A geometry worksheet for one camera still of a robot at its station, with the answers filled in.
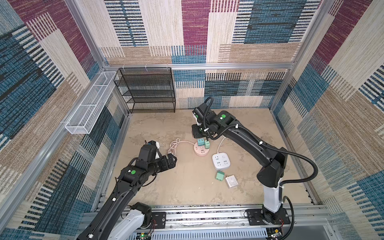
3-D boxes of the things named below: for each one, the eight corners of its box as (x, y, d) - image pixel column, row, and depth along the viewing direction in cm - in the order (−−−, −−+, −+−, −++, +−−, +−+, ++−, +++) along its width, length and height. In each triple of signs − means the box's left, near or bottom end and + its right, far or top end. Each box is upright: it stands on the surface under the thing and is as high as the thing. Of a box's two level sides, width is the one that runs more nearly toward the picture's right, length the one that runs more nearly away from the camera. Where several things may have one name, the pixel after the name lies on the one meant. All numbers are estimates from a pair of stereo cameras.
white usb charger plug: (228, 188, 84) (229, 186, 82) (224, 178, 88) (225, 177, 86) (237, 185, 85) (239, 183, 83) (233, 176, 89) (234, 174, 87)
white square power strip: (213, 169, 91) (213, 167, 89) (211, 154, 98) (212, 152, 95) (230, 169, 91) (230, 167, 89) (227, 154, 97) (228, 152, 95)
